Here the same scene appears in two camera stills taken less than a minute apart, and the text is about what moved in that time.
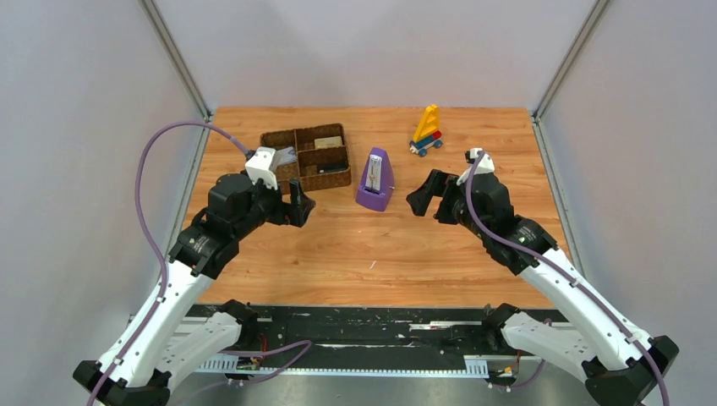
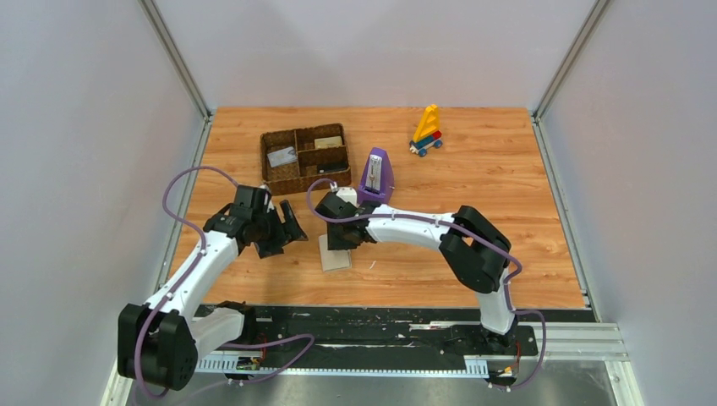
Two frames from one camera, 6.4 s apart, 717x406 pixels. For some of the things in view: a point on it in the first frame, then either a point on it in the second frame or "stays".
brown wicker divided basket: (322, 161) stays
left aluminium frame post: (175, 57) stays
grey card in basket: (286, 156) stays
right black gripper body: (444, 203) → (344, 238)
